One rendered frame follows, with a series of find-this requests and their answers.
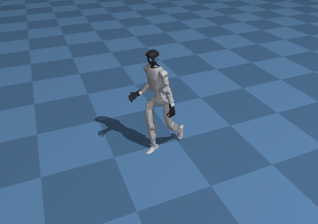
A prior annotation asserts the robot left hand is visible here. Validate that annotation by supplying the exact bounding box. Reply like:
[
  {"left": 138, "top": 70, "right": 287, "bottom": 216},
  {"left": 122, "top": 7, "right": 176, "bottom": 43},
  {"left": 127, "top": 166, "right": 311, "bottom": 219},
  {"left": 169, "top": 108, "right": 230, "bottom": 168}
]
[{"left": 167, "top": 104, "right": 175, "bottom": 117}]

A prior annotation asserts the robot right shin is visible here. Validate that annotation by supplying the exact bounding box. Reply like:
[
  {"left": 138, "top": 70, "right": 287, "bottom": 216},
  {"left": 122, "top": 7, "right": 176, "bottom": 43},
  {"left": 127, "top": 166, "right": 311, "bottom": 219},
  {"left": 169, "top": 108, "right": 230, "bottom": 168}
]
[{"left": 148, "top": 127, "right": 157, "bottom": 147}]

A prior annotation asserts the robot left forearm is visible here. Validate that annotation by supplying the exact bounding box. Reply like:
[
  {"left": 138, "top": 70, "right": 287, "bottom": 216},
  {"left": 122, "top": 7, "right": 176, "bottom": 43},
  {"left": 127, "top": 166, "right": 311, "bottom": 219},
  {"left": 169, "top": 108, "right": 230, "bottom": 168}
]
[{"left": 166, "top": 87, "right": 174, "bottom": 108}]

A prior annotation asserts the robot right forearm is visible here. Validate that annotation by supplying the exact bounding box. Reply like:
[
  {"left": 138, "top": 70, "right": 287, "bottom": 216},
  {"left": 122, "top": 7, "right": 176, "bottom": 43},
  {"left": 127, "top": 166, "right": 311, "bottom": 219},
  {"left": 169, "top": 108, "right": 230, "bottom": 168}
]
[{"left": 139, "top": 82, "right": 150, "bottom": 95}]

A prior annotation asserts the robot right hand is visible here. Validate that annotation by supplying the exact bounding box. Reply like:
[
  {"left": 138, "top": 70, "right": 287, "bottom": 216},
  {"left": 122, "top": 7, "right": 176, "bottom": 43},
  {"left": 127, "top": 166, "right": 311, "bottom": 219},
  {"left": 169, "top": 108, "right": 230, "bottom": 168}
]
[{"left": 129, "top": 90, "right": 141, "bottom": 102}]

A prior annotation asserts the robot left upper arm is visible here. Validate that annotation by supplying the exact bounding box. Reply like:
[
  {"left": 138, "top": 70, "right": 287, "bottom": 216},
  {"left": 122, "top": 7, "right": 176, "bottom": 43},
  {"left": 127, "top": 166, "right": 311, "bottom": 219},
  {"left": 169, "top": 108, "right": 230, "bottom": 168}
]
[{"left": 158, "top": 69, "right": 169, "bottom": 94}]

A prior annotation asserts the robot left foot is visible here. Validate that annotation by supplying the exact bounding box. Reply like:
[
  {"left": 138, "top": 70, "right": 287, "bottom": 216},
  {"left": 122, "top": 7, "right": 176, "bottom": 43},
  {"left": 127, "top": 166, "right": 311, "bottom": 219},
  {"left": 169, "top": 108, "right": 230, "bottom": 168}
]
[{"left": 177, "top": 124, "right": 184, "bottom": 140}]

